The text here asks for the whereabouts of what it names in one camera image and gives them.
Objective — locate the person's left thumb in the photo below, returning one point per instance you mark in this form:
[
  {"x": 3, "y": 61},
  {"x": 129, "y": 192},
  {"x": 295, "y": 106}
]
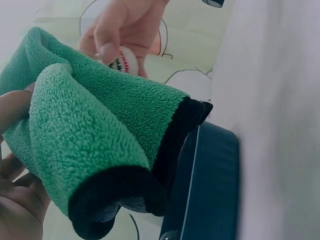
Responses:
[{"x": 15, "y": 110}]

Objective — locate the person's left fingers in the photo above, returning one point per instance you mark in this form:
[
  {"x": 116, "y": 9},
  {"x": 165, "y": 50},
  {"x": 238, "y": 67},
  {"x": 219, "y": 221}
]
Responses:
[{"x": 13, "y": 168}]

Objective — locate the dark blue box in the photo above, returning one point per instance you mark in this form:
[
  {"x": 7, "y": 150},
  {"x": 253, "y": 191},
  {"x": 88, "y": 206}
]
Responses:
[{"x": 210, "y": 180}]

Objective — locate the white printed ball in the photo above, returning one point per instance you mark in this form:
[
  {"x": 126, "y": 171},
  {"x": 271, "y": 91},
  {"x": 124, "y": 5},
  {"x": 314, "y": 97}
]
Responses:
[{"x": 125, "y": 62}]

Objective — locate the person's right hand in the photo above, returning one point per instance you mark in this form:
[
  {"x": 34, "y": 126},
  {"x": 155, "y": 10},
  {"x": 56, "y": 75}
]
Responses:
[{"x": 130, "y": 27}]

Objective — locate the black wrist band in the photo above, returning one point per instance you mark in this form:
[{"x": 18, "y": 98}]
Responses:
[{"x": 212, "y": 3}]

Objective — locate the green cloth with black edge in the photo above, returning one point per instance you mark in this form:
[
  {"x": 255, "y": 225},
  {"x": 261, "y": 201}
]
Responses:
[{"x": 95, "y": 120}]

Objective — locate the person's right fingers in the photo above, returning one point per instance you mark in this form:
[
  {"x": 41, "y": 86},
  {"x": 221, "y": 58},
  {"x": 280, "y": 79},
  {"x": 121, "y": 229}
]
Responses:
[{"x": 106, "y": 42}]

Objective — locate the person's left hand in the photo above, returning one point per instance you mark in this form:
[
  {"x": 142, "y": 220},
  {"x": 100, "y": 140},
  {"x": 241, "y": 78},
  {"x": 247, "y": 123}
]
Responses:
[{"x": 17, "y": 215}]

